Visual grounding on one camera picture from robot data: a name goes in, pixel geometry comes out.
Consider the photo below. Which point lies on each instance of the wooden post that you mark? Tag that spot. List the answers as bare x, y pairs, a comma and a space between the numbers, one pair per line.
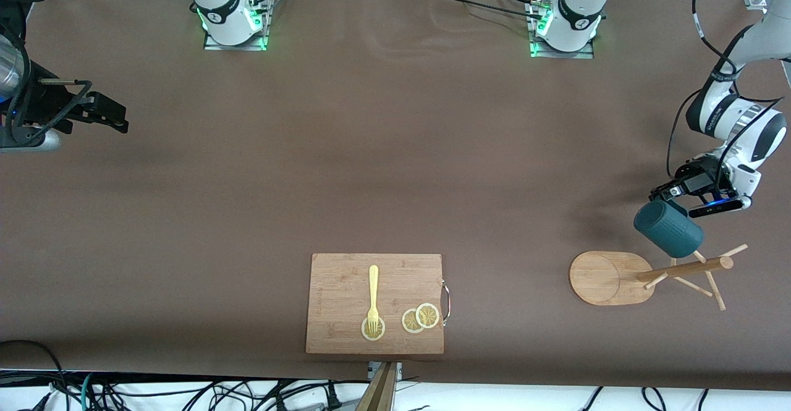
378, 392

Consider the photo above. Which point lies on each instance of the black power plug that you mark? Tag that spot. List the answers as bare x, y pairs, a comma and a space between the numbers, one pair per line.
334, 398

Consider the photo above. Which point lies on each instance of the wooden cup rack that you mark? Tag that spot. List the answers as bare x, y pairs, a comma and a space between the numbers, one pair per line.
605, 278

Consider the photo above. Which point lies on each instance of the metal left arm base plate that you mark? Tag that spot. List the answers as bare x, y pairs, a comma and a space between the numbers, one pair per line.
578, 55

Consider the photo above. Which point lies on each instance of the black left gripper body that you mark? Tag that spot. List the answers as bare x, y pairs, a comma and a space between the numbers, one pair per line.
697, 180

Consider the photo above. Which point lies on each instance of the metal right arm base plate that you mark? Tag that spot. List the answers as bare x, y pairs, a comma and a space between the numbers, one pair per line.
247, 46

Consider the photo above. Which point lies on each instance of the brown table mat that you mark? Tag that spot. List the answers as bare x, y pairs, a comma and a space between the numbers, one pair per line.
371, 151

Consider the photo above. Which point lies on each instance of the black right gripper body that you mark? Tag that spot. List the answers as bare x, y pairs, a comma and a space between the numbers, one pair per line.
44, 101

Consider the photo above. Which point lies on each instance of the dark teal mug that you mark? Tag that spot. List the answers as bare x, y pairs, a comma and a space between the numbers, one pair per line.
670, 232

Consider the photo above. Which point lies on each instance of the wooden cutting board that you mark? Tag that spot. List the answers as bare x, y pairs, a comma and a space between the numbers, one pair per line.
340, 287

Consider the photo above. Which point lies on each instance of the metal clamp bracket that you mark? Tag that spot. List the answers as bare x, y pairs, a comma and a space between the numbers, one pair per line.
372, 369

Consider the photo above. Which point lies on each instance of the lemon slice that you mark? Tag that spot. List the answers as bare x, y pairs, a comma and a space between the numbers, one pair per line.
427, 315
408, 321
366, 334

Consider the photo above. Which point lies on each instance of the yellow plastic fork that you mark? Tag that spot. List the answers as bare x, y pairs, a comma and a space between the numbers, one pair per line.
373, 287

